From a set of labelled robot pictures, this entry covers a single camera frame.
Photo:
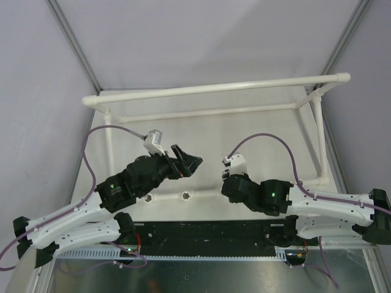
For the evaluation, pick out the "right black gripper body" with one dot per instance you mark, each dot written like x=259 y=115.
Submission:
x=243 y=176

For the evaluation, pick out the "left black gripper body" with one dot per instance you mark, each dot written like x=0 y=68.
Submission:
x=165 y=168

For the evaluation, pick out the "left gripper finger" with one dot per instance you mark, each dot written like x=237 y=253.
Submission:
x=185 y=159
x=185 y=171

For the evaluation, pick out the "white PVC pipe frame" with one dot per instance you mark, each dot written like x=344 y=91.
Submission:
x=210 y=120

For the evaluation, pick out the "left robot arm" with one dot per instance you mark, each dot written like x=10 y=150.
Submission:
x=101 y=218

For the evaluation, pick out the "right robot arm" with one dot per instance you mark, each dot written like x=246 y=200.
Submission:
x=368 y=214

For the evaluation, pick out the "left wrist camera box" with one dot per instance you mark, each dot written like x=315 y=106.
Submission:
x=152 y=142

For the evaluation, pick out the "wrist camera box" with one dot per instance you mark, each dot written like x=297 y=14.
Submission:
x=152 y=142
x=235 y=165

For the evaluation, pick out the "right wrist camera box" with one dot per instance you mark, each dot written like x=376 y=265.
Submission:
x=235 y=165

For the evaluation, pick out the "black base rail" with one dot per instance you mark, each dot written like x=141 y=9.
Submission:
x=233 y=238

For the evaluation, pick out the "aluminium table frame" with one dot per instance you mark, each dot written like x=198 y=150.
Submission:
x=333 y=267

